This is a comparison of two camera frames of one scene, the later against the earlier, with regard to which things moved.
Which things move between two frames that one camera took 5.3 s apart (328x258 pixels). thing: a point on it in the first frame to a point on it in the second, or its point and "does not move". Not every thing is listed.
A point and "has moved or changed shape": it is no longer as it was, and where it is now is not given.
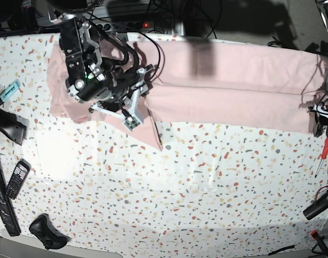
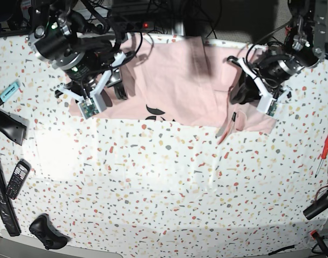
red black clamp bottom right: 315,235 does not move
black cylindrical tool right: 321,205 does not move
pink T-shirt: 209,83 has moved or changed shape
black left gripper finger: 318,128 to 246,91
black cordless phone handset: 17,178 does not move
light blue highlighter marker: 7,92 does not move
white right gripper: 131,110 to 95,93
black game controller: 41,228 does not move
